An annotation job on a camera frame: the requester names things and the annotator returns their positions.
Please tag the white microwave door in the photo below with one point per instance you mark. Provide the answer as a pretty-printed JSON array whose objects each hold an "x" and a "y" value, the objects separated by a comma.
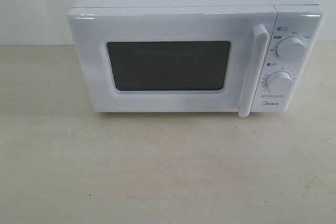
[{"x": 172, "y": 59}]

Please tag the white microwave oven body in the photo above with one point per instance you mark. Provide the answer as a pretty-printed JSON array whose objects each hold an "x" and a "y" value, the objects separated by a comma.
[{"x": 296, "y": 18}]

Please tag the lower white timer knob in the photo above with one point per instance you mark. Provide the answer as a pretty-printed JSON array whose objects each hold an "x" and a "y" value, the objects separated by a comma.
[{"x": 279, "y": 81}]

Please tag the upper white power knob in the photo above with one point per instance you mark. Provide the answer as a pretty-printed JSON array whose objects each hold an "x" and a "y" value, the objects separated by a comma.
[{"x": 290, "y": 49}]

